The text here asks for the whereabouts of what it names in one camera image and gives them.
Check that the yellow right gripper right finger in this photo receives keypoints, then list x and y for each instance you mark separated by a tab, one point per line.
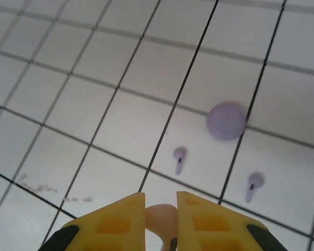
206	225

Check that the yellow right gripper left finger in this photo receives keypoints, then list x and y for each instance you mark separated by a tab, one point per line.
115	225

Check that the purple earbud charging case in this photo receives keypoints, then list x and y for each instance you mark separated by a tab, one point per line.
226	121

